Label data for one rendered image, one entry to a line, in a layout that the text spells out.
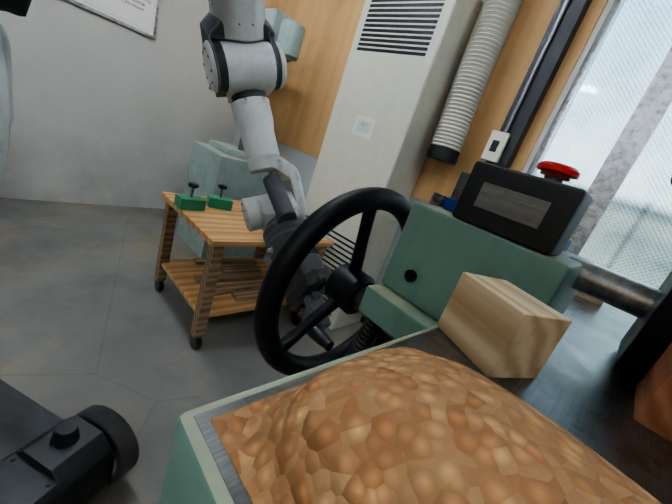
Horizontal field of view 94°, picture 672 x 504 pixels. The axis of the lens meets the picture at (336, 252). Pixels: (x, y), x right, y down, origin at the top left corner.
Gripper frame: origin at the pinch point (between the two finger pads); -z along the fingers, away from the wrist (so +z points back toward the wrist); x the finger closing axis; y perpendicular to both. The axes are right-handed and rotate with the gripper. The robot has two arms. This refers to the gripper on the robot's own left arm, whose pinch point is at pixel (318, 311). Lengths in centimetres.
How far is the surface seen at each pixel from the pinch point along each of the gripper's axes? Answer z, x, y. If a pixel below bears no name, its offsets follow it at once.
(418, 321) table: -11.2, 26.3, -8.1
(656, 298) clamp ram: -17.1, 38.3, 2.0
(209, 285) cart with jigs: 44, -72, 4
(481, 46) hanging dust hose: 89, 28, 111
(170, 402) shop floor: 8, -86, -14
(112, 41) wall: 241, -91, -9
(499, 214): -7.2, 35.8, -4.6
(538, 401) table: -18.1, 34.9, -12.7
